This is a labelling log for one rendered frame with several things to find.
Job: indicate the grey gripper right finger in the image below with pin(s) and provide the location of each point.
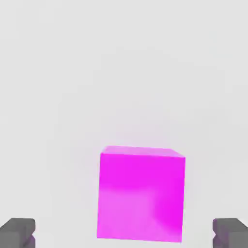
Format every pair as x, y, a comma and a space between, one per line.
231, 232

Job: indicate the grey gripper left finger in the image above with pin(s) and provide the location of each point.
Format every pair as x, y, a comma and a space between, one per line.
17, 231

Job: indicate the small magenta cube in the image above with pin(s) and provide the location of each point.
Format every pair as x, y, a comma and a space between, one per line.
141, 195

